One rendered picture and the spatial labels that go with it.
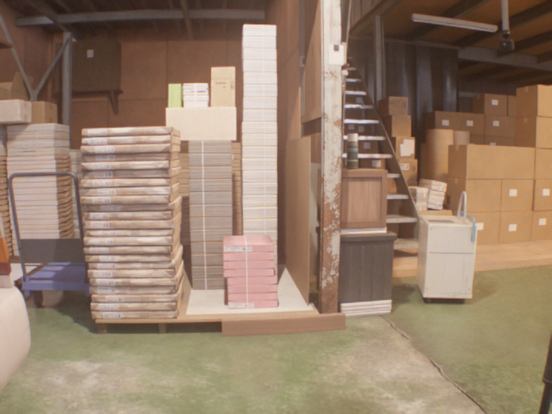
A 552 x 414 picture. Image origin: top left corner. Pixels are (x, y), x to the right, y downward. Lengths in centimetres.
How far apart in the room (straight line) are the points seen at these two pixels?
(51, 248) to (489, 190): 391
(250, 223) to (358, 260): 71
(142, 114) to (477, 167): 467
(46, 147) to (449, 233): 328
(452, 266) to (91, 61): 544
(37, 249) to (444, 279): 255
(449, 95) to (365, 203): 466
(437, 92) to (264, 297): 507
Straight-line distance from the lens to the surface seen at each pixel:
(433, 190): 432
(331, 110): 225
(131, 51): 671
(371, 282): 251
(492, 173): 451
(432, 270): 276
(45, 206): 387
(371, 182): 241
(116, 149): 217
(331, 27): 234
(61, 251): 270
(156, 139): 215
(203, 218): 262
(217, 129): 260
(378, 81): 528
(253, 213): 263
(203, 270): 270
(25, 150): 392
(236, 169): 376
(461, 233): 274
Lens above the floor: 96
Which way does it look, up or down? 7 degrees down
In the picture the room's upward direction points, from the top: straight up
